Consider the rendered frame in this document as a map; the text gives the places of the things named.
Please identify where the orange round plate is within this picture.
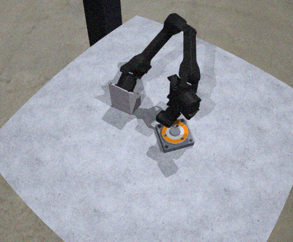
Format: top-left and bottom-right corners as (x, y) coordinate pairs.
(162, 119), (188, 144)

